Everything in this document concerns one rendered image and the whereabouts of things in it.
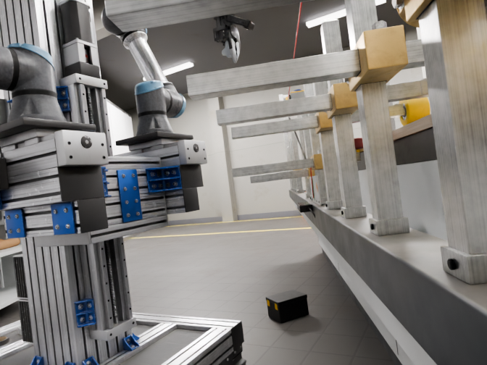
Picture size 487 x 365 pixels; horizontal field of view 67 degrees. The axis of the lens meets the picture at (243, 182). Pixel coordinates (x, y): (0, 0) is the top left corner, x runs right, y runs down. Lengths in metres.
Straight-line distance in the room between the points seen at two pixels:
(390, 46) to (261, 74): 0.17
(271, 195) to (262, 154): 0.96
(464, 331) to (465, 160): 0.12
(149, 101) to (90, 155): 0.53
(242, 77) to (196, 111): 9.03
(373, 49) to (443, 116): 0.20
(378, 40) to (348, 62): 0.05
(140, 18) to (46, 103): 0.90
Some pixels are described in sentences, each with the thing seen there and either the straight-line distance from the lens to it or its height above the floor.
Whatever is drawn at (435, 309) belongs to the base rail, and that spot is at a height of 0.67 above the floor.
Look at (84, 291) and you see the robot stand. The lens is 1.46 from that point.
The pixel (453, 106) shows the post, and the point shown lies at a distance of 0.33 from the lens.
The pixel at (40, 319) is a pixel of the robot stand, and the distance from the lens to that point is 1.60.
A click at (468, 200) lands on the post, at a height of 0.76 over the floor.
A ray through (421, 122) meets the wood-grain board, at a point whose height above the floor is 0.89.
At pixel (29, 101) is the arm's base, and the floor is 1.10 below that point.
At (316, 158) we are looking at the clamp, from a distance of 1.23.
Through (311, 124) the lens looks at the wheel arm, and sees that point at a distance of 1.02.
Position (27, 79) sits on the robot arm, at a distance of 1.22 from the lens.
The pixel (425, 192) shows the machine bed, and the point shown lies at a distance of 1.00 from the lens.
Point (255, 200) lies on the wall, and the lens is 8.65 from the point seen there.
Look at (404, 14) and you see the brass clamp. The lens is 0.40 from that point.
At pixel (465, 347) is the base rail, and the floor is 0.66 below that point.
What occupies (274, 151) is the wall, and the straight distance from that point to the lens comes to 8.40.
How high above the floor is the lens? 0.79
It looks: 1 degrees up
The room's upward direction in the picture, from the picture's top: 7 degrees counter-clockwise
